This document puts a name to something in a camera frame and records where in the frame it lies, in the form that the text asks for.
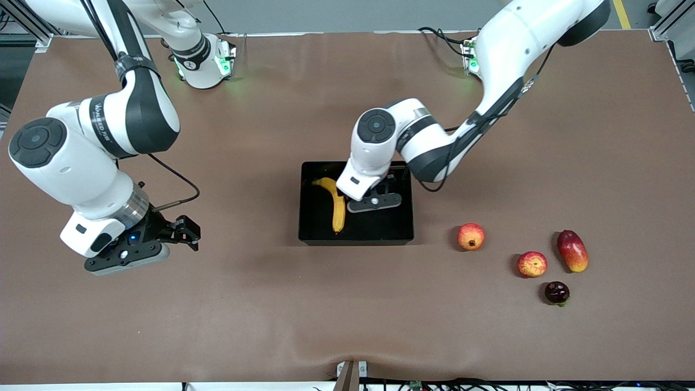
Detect black plastic box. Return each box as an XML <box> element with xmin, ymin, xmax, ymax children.
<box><xmin>298</xmin><ymin>161</ymin><xmax>415</xmax><ymax>247</ymax></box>

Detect yellow banana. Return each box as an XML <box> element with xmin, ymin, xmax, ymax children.
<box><xmin>312</xmin><ymin>177</ymin><xmax>347</xmax><ymax>235</ymax></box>

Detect red yellow apple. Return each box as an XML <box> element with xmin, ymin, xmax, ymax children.
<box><xmin>517</xmin><ymin>251</ymin><xmax>548</xmax><ymax>279</ymax></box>

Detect red yellow pomegranate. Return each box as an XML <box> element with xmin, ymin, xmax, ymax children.
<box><xmin>457</xmin><ymin>223</ymin><xmax>485</xmax><ymax>251</ymax></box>

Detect brown table mat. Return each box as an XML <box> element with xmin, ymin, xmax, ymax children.
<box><xmin>0</xmin><ymin>30</ymin><xmax>695</xmax><ymax>383</ymax></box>

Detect red yellow mango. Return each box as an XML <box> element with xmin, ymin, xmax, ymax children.
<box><xmin>557</xmin><ymin>229</ymin><xmax>589</xmax><ymax>273</ymax></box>

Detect dark purple mangosteen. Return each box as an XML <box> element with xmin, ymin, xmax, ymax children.
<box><xmin>545</xmin><ymin>281</ymin><xmax>571</xmax><ymax>307</ymax></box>

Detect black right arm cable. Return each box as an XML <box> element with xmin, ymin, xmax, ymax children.
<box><xmin>146</xmin><ymin>153</ymin><xmax>201</xmax><ymax>212</ymax></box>

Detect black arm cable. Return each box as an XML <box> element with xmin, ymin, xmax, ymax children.
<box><xmin>415</xmin><ymin>43</ymin><xmax>557</xmax><ymax>193</ymax></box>
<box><xmin>146</xmin><ymin>153</ymin><xmax>201</xmax><ymax>212</ymax></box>

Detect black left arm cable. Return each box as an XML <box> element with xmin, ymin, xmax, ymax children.
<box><xmin>415</xmin><ymin>43</ymin><xmax>557</xmax><ymax>193</ymax></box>

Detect black left base cables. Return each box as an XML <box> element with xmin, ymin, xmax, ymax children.
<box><xmin>417</xmin><ymin>26</ymin><xmax>478</xmax><ymax>60</ymax></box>

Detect grey table edge bracket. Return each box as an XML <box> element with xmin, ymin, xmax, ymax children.
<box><xmin>336</xmin><ymin>361</ymin><xmax>369</xmax><ymax>379</ymax></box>

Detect brown post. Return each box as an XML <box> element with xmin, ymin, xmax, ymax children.
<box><xmin>332</xmin><ymin>361</ymin><xmax>361</xmax><ymax>391</ymax></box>

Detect black right base cable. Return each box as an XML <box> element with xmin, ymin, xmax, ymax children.
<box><xmin>202</xmin><ymin>0</ymin><xmax>226</xmax><ymax>35</ymax></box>

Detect aluminium frame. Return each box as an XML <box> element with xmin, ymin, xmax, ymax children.
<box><xmin>649</xmin><ymin>0</ymin><xmax>695</xmax><ymax>43</ymax></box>
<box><xmin>0</xmin><ymin>0</ymin><xmax>82</xmax><ymax>52</ymax></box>

